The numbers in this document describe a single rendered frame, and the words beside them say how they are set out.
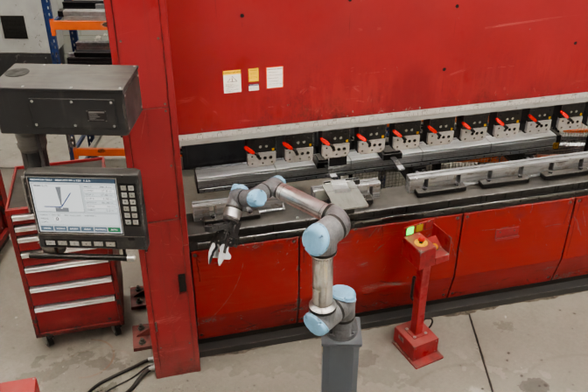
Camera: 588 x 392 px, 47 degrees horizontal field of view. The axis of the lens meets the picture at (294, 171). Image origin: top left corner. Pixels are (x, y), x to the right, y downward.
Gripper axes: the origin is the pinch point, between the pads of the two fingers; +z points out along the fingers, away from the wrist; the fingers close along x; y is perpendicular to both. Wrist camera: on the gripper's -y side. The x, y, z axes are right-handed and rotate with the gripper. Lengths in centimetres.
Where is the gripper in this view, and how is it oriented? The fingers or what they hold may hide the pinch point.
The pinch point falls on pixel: (213, 262)
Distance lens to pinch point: 293.5
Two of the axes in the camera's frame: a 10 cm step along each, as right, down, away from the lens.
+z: -2.6, 9.2, -2.8
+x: -7.4, 0.0, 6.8
